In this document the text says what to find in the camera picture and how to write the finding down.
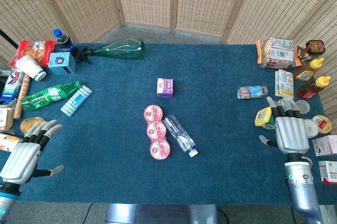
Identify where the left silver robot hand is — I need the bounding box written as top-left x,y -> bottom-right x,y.
0,119 -> 65,185

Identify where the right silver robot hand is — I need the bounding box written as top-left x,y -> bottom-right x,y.
259,96 -> 310,156

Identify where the clear plastic water bottle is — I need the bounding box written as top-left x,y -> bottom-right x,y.
163,114 -> 199,158

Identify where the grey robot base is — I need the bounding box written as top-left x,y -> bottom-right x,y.
105,203 -> 220,224

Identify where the dark red honey bottle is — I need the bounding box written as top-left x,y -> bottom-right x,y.
296,76 -> 332,100

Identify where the amber honey bottle yellow cap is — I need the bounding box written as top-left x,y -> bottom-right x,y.
293,57 -> 325,82

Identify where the green soda bottle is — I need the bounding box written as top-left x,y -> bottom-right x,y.
21,80 -> 83,111

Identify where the cola bottle blue cap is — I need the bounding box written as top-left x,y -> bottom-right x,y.
53,28 -> 76,54

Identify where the orange juice carton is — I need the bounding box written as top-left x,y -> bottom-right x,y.
0,133 -> 24,153

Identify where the white blue jar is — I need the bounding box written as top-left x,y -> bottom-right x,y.
302,118 -> 320,139

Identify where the silver foil lidded cup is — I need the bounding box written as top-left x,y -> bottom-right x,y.
296,99 -> 311,115

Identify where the green box yellow lid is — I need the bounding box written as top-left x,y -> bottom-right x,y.
254,107 -> 277,130

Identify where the round gold red tin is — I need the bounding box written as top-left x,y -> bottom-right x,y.
312,115 -> 333,134

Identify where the pink white box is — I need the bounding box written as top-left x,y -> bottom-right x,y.
312,135 -> 337,157

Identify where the yellow jelly cup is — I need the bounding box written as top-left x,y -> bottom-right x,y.
20,117 -> 45,136

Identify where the yellow cardboard box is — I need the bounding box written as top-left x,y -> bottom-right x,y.
0,107 -> 15,132

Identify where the yellow sachet packet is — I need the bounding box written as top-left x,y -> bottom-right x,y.
274,69 -> 295,99

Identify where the red white box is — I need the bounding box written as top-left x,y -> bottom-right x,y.
318,160 -> 337,185

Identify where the clear biscuit pack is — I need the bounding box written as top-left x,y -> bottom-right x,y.
236,85 -> 269,100

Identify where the blue toothpaste box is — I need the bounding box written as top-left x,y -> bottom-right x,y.
0,66 -> 25,102

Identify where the blue white gum pack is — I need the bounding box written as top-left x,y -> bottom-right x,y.
60,84 -> 94,116

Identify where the orange edged snack bag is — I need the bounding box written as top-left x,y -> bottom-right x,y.
255,37 -> 302,70

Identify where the white paper cup stack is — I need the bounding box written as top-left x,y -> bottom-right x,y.
15,55 -> 47,82

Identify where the blue table mat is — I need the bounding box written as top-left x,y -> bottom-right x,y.
0,42 -> 337,205

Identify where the light blue speaker box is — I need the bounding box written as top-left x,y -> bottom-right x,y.
48,52 -> 77,75

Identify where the red snack bag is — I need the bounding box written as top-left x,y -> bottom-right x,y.
10,39 -> 57,68

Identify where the black pole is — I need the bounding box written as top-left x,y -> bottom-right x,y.
0,28 -> 21,48

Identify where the red lidded yogurt cup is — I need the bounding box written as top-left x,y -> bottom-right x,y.
143,105 -> 164,123
149,138 -> 172,160
146,120 -> 167,140

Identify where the purple white small box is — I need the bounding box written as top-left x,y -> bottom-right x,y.
156,77 -> 175,99

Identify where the green glass vase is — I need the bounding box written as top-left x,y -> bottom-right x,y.
89,38 -> 146,60

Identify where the black floor cable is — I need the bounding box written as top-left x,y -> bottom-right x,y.
84,202 -> 94,224

